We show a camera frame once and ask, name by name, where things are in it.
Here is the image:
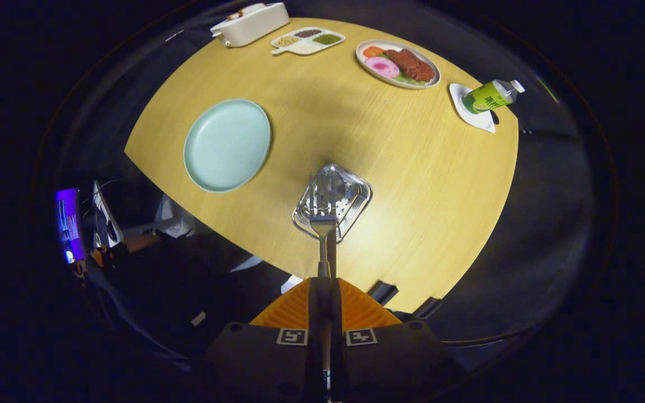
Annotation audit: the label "white coaster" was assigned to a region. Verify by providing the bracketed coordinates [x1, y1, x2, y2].
[448, 83, 497, 134]

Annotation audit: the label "glowing laptop screen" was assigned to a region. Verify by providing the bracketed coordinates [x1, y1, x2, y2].
[55, 188, 87, 264]

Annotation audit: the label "black table clamp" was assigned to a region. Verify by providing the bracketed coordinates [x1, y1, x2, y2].
[367, 281, 399, 306]
[412, 297, 443, 318]

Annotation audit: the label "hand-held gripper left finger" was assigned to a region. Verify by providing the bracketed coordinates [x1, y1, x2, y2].
[205, 277, 326, 403]

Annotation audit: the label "white crumpled object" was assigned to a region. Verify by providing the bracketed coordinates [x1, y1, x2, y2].
[157, 195, 195, 238]

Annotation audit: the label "red meat pieces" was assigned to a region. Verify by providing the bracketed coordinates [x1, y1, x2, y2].
[384, 49, 436, 83]

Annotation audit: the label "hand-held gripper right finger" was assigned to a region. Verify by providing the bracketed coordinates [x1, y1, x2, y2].
[325, 277, 457, 403]

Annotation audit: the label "white device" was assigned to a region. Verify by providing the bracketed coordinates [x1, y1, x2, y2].
[92, 180, 124, 249]

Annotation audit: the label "wooden handled fork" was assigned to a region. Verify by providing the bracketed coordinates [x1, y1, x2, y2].
[309, 190, 337, 279]

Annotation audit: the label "green label drink bottle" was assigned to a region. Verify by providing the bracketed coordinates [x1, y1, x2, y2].
[461, 79, 526, 115]

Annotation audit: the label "white divided bean dish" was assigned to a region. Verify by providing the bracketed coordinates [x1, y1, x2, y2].
[270, 27, 346, 56]

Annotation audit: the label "perforated metal tray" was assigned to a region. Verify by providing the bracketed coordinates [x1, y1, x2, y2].
[292, 164, 373, 243]

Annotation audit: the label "pale green plate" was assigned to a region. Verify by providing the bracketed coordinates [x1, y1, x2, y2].
[183, 99, 272, 194]

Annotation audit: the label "pink ham slice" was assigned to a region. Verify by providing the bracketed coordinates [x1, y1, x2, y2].
[364, 57, 401, 79]

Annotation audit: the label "white toaster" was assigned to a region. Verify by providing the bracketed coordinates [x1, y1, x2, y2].
[211, 2, 291, 48]

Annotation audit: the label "white plate with food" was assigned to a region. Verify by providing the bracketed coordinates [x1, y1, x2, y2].
[355, 40, 442, 90]

